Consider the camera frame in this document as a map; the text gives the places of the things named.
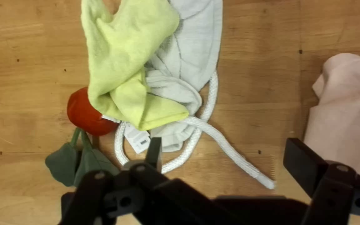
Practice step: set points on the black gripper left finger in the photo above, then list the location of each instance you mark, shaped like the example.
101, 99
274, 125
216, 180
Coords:
140, 189

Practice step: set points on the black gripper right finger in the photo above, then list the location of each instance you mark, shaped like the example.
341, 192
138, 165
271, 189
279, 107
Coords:
333, 187

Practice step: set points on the light pink garment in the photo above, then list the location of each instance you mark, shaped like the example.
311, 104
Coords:
334, 124

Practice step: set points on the yellow-green microfiber cloth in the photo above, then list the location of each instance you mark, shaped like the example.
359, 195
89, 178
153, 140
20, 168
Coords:
119, 45

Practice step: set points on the dark green cloth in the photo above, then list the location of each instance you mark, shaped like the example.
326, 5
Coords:
76, 158

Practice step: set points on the red orange round object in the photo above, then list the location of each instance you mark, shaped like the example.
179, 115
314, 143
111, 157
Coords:
83, 115

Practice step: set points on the white cloth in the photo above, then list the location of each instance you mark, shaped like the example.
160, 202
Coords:
186, 62

